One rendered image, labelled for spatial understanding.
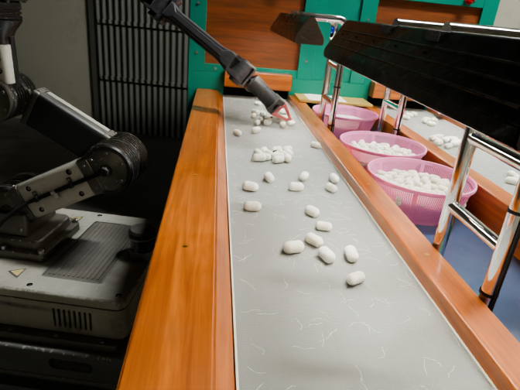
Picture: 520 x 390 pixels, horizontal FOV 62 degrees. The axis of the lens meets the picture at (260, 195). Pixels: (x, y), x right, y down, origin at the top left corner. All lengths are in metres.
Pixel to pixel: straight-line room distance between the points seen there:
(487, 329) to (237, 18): 1.66
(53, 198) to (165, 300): 0.67
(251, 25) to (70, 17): 2.43
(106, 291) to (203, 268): 0.50
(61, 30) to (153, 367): 3.90
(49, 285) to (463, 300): 0.89
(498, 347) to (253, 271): 0.34
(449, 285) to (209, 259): 0.36
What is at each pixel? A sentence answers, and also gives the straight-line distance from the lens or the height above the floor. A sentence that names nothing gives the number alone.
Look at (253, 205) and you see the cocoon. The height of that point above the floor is 0.76.
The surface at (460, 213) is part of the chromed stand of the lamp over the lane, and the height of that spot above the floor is 0.84.
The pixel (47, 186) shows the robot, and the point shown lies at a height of 0.67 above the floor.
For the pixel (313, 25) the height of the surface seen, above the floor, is 1.09.
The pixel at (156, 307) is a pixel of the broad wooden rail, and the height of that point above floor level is 0.76.
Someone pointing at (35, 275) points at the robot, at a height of 0.47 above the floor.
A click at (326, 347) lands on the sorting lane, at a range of 0.57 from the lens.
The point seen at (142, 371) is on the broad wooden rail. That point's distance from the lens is 0.49.
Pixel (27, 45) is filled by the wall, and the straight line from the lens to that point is 4.42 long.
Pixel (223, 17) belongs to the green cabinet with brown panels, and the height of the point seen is 1.07.
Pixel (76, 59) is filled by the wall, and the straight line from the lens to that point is 4.22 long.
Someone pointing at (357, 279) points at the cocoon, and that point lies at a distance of 0.69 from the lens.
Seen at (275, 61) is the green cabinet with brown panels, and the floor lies 0.91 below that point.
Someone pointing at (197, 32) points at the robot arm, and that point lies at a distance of 1.61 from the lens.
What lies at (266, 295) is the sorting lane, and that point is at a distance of 0.64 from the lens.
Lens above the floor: 1.12
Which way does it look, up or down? 23 degrees down
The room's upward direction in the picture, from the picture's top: 6 degrees clockwise
